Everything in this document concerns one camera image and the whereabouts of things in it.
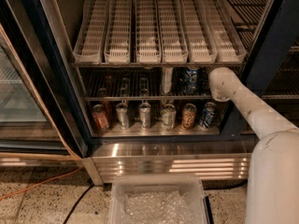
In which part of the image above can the black cable right floor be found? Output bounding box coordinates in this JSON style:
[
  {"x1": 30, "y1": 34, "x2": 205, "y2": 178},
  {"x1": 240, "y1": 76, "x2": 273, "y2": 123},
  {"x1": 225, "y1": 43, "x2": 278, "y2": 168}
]
[{"x1": 204, "y1": 179, "x2": 249, "y2": 191}]

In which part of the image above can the stainless steel fridge base grille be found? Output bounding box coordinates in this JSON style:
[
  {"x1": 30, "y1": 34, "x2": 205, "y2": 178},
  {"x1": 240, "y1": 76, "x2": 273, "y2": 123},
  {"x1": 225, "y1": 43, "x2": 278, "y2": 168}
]
[{"x1": 82, "y1": 141, "x2": 255, "y2": 185}]

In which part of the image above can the clear can organizer tray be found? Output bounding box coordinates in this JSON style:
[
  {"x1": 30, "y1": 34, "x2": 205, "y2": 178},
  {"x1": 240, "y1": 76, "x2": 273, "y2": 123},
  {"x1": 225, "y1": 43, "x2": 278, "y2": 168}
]
[
  {"x1": 104, "y1": 0, "x2": 133, "y2": 63},
  {"x1": 157, "y1": 0, "x2": 188, "y2": 63},
  {"x1": 179, "y1": 0, "x2": 217, "y2": 64},
  {"x1": 135, "y1": 0, "x2": 161, "y2": 64},
  {"x1": 203, "y1": 0, "x2": 247, "y2": 63},
  {"x1": 73, "y1": 0, "x2": 109, "y2": 63}
]

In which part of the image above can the black cable left floor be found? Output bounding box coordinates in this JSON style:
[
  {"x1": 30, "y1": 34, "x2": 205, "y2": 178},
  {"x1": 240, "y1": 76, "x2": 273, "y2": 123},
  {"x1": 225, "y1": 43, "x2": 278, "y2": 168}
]
[{"x1": 63, "y1": 184, "x2": 95, "y2": 224}]

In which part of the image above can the blue can bottom shelf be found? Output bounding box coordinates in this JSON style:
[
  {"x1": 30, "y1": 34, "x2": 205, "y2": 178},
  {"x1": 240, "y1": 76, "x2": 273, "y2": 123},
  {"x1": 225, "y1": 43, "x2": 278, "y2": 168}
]
[{"x1": 199, "y1": 102, "x2": 218, "y2": 128}]

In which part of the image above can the orange cable on floor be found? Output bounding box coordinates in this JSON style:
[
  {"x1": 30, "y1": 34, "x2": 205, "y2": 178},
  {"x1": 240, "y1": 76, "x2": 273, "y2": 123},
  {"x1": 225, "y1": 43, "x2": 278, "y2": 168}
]
[{"x1": 0, "y1": 166, "x2": 83, "y2": 202}]

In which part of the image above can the green silver can bottom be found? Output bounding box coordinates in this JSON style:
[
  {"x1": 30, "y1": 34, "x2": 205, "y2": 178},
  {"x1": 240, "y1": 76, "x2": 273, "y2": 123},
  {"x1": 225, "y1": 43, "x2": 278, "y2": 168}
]
[{"x1": 161, "y1": 104, "x2": 177, "y2": 131}]

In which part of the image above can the clear plastic bin with ice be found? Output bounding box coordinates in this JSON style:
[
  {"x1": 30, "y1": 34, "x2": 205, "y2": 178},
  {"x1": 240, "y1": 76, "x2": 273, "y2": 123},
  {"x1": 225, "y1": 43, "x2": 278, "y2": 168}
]
[{"x1": 107, "y1": 174, "x2": 210, "y2": 224}]

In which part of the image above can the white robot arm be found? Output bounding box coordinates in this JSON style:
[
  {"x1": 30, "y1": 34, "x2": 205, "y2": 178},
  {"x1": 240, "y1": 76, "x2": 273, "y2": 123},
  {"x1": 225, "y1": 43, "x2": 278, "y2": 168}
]
[{"x1": 208, "y1": 67, "x2": 299, "y2": 224}]

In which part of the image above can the middle wire shelf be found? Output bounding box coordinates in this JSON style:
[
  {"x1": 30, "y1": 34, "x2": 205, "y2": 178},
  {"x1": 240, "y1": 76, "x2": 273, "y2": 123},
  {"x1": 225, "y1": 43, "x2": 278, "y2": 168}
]
[{"x1": 81, "y1": 67, "x2": 242, "y2": 102}]

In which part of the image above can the glass fridge door left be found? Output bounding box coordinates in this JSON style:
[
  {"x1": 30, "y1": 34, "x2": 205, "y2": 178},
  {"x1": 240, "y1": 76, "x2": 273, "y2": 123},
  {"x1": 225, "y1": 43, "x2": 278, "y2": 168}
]
[{"x1": 0, "y1": 0, "x2": 88, "y2": 159}]

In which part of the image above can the blue can middle shelf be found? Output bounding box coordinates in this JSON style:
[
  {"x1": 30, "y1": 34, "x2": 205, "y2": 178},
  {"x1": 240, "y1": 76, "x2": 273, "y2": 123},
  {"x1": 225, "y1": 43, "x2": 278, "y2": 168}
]
[{"x1": 181, "y1": 67, "x2": 199, "y2": 95}]

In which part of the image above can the red soda can bottom shelf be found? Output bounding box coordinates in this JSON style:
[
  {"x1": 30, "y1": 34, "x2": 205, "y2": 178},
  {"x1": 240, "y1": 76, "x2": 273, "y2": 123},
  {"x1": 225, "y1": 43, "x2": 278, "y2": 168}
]
[{"x1": 92, "y1": 105, "x2": 110, "y2": 131}]

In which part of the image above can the orange brown can bottom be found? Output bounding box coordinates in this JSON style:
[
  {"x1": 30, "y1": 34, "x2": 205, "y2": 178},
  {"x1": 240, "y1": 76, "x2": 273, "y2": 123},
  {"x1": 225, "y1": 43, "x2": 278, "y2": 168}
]
[{"x1": 181, "y1": 104, "x2": 196, "y2": 130}]

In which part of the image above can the white tall can middle shelf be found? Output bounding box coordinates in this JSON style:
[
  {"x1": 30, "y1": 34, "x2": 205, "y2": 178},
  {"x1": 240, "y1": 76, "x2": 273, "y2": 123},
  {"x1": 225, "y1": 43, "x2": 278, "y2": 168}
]
[{"x1": 162, "y1": 67, "x2": 173, "y2": 93}]

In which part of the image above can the blue can shelf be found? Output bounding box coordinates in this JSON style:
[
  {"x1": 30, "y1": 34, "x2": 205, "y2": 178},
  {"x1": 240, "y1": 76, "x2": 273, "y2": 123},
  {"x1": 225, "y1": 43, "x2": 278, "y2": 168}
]
[
  {"x1": 181, "y1": 67, "x2": 199, "y2": 95},
  {"x1": 199, "y1": 102, "x2": 218, "y2": 128}
]

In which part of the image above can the black cable floor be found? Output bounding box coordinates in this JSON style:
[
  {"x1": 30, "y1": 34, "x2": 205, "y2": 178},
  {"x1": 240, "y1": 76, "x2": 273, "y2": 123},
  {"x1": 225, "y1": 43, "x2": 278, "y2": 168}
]
[
  {"x1": 204, "y1": 179, "x2": 249, "y2": 191},
  {"x1": 63, "y1": 184, "x2": 95, "y2": 224}
]

